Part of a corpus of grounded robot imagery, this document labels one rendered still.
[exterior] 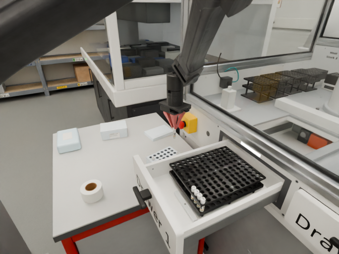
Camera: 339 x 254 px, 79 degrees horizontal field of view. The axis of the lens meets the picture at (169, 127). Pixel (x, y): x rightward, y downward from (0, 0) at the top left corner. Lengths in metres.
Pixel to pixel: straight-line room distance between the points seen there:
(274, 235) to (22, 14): 0.79
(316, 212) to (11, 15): 0.62
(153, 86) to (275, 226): 0.96
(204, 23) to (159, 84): 0.96
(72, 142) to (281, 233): 0.86
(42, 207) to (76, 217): 1.22
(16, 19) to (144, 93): 1.13
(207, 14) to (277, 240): 0.68
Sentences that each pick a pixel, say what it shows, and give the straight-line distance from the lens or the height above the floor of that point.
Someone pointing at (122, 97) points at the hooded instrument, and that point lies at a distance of 1.27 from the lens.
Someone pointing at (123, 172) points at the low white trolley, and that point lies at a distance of 0.85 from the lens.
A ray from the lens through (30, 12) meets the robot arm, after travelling 0.21.
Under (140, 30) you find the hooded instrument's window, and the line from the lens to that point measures 1.25.
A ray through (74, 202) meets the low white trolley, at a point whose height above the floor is 0.76.
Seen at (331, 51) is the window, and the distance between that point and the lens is 0.54.
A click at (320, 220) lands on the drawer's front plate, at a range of 0.62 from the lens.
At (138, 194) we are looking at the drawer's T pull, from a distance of 0.55.
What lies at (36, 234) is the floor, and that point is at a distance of 1.80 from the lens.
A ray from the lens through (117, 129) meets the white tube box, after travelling 1.03.
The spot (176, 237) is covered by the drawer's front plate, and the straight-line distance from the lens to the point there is 0.47.
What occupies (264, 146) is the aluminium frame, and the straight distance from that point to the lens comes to 0.65.
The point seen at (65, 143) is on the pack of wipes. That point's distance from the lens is 1.02.
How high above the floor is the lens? 1.32
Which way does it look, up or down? 30 degrees down
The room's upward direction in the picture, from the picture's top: straight up
